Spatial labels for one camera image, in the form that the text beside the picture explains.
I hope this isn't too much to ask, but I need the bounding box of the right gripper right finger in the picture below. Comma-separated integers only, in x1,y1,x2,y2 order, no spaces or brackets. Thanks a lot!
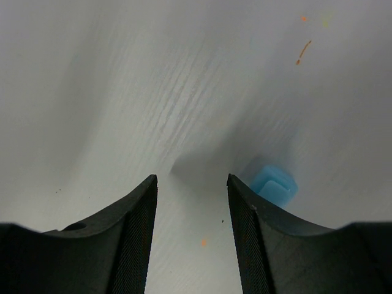
227,175,391,293

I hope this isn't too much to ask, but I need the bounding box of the light blue highlighter cap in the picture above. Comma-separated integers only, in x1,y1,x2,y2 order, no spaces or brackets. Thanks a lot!
249,165,298,208

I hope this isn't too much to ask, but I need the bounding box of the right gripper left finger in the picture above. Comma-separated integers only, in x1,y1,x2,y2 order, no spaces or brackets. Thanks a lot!
1,175,157,293

